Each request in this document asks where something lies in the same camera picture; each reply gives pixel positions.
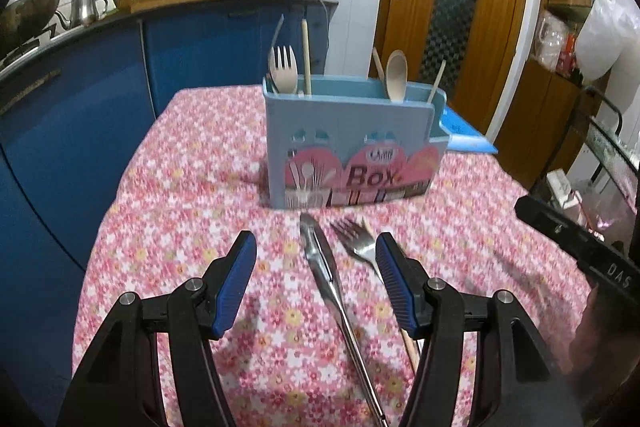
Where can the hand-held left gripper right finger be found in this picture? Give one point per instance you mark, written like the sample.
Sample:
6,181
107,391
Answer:
397,287

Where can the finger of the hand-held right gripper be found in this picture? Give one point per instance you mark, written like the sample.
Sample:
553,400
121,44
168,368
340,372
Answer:
547,224

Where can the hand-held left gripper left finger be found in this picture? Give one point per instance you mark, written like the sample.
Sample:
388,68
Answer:
232,287

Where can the steel fork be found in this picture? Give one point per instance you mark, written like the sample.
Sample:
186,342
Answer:
356,241

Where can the steel table knife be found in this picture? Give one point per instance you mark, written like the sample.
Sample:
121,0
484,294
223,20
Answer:
320,263

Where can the blue plastic utensil box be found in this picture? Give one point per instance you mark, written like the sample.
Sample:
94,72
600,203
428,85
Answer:
320,122

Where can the wooden spoon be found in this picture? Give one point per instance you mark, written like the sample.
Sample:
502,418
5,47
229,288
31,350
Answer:
397,74

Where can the person's right hand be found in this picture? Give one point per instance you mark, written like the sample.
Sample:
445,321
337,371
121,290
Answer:
586,324

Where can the white small box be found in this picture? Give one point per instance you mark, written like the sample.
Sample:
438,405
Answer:
562,187

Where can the pink floral tablecloth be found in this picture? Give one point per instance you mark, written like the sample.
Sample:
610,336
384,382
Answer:
200,187

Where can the wooden shelf unit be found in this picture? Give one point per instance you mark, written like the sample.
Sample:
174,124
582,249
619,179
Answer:
542,117

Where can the blue flat board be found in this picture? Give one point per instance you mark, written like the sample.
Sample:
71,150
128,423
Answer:
467,134

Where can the red packet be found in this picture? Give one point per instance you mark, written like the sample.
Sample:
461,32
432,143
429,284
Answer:
565,54

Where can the small white plastic bag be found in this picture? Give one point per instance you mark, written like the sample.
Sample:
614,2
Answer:
550,37

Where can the large white plastic bag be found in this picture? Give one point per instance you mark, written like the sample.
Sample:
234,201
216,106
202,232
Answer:
602,37

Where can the blue base cabinets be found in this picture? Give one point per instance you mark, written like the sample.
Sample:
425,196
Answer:
60,147

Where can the wooden door with glass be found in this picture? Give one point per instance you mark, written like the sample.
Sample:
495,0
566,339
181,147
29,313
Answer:
425,32

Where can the black countertop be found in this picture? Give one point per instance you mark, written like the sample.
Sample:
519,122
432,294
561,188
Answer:
100,27

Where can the steel kettle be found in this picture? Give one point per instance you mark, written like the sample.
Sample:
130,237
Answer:
82,9

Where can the steel wok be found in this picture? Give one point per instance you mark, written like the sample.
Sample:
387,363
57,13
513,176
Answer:
25,14

